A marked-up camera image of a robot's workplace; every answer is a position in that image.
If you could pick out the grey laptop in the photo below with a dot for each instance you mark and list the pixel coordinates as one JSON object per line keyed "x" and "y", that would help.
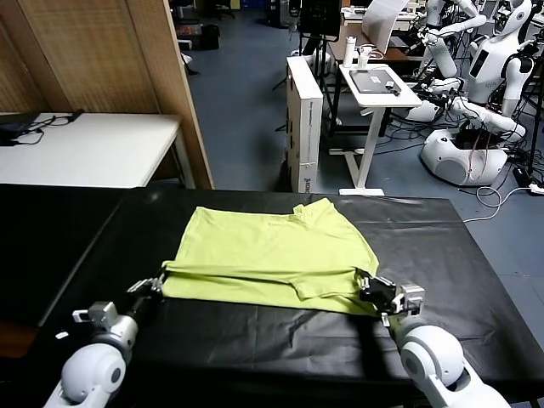
{"x": 372, "y": 81}

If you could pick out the small black device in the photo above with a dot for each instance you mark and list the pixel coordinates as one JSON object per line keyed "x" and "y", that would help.
{"x": 392, "y": 87}

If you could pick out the white height-adjustable desk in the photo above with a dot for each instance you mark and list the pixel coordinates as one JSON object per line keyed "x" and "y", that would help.
{"x": 382, "y": 100}

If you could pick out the black pouch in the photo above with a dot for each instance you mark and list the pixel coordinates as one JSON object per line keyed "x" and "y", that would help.
{"x": 10, "y": 134}

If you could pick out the yellow-green t-shirt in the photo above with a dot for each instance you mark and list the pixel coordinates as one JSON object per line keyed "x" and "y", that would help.
{"x": 263, "y": 251}

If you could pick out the tall white cardboard box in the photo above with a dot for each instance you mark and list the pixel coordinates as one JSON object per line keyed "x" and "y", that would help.
{"x": 304, "y": 115}

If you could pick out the black tablecloth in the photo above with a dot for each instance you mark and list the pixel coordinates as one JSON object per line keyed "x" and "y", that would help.
{"x": 425, "y": 246}

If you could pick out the wooden partition screen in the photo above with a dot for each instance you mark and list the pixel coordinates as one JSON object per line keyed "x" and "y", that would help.
{"x": 98, "y": 55}

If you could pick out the white robot wheeled base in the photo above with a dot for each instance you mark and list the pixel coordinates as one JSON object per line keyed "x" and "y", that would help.
{"x": 450, "y": 161}

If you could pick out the black side table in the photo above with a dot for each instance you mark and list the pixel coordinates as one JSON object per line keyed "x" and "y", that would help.
{"x": 42, "y": 238}

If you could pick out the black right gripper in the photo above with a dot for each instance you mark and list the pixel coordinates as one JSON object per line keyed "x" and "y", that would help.
{"x": 380, "y": 297}

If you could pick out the black power strip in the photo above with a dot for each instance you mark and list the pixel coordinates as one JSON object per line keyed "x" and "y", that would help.
{"x": 522, "y": 175}

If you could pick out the white bottle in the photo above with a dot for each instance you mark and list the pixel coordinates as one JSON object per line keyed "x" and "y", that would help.
{"x": 349, "y": 51}

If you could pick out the black tripod stand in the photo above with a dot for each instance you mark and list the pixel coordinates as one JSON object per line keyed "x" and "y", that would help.
{"x": 302, "y": 44}

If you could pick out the white cup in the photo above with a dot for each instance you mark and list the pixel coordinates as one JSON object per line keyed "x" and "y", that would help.
{"x": 363, "y": 57}

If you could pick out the black monitor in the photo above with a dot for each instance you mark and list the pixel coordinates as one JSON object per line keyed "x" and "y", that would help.
{"x": 319, "y": 19}

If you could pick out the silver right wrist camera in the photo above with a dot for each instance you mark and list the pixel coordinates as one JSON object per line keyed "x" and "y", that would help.
{"x": 410, "y": 297}

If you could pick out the white round device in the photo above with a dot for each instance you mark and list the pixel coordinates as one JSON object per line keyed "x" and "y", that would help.
{"x": 323, "y": 64}

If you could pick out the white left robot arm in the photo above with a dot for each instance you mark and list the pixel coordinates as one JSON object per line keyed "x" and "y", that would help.
{"x": 93, "y": 370}

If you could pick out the brown desk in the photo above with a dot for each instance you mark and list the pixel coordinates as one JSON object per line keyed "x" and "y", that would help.
{"x": 408, "y": 53}

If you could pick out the white table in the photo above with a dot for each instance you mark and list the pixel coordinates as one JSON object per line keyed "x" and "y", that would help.
{"x": 93, "y": 149}

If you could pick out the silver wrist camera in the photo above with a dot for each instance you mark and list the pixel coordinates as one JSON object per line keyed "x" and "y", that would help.
{"x": 102, "y": 314}
{"x": 410, "y": 297}

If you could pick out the white curved panel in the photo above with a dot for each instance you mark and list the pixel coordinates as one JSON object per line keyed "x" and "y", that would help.
{"x": 378, "y": 25}

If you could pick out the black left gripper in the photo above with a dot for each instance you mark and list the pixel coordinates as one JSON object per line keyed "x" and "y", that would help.
{"x": 142, "y": 308}

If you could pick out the white humanoid robot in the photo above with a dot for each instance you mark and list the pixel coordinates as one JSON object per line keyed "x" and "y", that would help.
{"x": 489, "y": 64}
{"x": 442, "y": 59}

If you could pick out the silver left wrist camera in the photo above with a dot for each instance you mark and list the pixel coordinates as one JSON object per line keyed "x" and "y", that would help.
{"x": 102, "y": 314}

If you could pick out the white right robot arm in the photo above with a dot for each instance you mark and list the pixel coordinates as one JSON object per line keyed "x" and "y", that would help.
{"x": 433, "y": 357}

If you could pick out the black bag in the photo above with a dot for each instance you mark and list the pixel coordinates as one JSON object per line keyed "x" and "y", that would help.
{"x": 209, "y": 36}

